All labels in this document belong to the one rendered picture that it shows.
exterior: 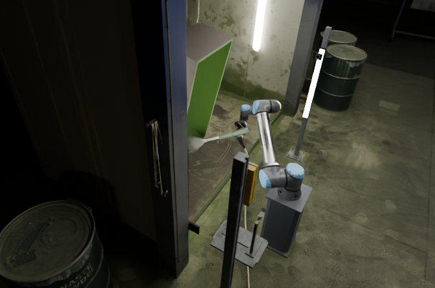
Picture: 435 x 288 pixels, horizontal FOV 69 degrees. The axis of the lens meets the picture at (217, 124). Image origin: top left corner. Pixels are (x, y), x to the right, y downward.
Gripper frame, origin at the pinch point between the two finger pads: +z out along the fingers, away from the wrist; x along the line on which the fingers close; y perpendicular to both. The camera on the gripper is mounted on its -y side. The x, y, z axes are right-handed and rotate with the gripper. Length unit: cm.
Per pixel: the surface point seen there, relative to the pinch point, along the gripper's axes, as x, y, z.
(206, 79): 15, -56, -25
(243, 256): -25, 12, 127
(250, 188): -55, -45, 132
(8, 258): 86, -57, 170
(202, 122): 42, -11, -27
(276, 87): -9, 37, -174
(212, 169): 58, 47, -21
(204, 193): 58, 48, 17
